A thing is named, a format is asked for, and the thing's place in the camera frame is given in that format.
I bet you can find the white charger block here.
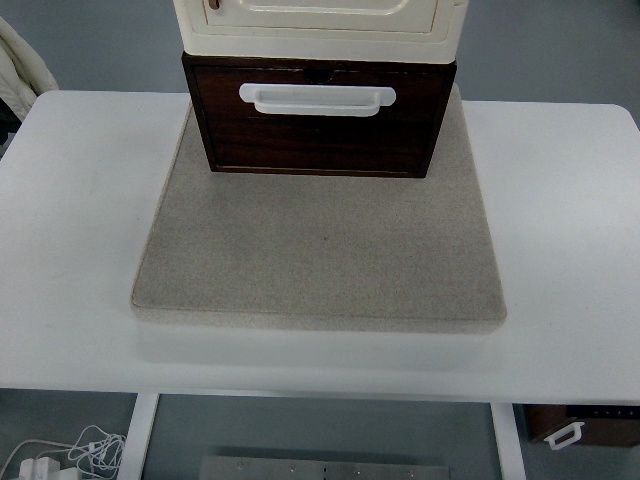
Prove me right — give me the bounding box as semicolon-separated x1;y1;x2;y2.
18;457;62;480

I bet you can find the grey metal plate with screws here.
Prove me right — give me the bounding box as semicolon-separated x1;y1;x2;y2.
199;455;454;480

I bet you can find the cream cabinet with door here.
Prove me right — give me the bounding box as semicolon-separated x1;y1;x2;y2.
172;0;469;65

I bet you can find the white cable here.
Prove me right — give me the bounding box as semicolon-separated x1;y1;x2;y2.
0;425;128;480

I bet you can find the brown box with white handle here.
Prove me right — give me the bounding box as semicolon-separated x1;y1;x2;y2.
522;403;640;450

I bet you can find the beige grey mat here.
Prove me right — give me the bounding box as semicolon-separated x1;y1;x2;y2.
129;82;508;336

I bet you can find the white table leg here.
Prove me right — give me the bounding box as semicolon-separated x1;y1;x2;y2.
119;393;162;480
489;402;527;480

